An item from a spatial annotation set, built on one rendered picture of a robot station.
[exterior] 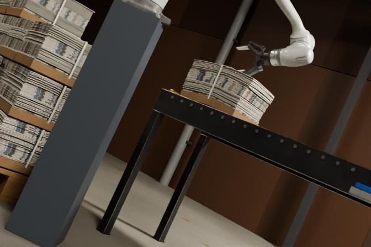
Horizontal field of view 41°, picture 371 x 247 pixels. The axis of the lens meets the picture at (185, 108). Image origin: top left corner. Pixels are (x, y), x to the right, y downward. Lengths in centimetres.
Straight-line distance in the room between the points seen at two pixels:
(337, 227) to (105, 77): 378
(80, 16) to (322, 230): 344
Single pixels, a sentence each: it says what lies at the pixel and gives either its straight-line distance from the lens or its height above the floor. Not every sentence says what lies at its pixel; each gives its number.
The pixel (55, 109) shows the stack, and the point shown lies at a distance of 239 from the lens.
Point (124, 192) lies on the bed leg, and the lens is 258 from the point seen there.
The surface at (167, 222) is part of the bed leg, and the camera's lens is 299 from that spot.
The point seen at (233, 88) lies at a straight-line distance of 251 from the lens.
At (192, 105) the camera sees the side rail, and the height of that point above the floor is 78.
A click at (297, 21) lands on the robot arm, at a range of 266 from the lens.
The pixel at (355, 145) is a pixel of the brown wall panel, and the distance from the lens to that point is 542.
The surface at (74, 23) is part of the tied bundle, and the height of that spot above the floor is 95.
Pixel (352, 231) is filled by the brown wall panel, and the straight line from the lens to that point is 529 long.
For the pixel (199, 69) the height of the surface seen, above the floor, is 98.
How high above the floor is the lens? 60
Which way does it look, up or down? 3 degrees up
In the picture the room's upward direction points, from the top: 25 degrees clockwise
